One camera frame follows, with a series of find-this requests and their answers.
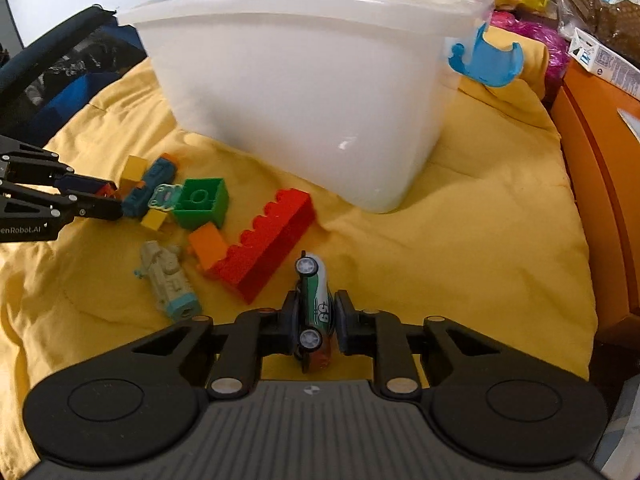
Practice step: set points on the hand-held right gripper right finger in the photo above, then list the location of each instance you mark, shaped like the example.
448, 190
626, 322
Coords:
342, 325

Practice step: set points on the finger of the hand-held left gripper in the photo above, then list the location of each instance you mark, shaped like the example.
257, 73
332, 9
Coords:
100, 209
80, 184

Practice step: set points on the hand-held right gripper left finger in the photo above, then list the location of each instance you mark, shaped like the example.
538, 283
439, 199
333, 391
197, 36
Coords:
291, 317

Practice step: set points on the small red toy brick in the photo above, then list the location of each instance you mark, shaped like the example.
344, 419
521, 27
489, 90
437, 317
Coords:
107, 191

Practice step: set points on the green white toy car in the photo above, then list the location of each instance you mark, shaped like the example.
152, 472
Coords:
316, 305

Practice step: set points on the white plastic storage bin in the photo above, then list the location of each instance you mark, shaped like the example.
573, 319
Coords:
300, 90

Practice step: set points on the small yellow toy brick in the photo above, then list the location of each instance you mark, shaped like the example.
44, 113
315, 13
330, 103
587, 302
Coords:
154, 220

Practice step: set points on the teal toy train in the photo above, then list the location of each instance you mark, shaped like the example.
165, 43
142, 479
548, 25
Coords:
157, 172

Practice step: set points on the long red toy brick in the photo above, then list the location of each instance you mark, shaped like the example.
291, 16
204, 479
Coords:
270, 245

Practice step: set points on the beige toy vehicle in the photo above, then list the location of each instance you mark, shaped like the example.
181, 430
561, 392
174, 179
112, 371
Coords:
167, 280

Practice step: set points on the green toy brick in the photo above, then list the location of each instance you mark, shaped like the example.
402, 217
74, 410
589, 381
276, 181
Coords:
200, 205

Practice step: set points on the orange toy brick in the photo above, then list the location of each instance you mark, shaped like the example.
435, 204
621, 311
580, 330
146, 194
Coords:
210, 247

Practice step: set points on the yellow blanket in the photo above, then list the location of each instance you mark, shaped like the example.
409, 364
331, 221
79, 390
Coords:
475, 240

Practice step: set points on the orange wooden cabinet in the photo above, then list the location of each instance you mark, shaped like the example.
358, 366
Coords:
610, 185

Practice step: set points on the magenta plastic bag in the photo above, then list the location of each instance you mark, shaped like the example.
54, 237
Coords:
535, 40

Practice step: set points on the white carton box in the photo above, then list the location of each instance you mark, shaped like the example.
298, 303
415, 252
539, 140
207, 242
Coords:
600, 60

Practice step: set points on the brown snack bag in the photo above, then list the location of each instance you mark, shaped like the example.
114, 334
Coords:
610, 10

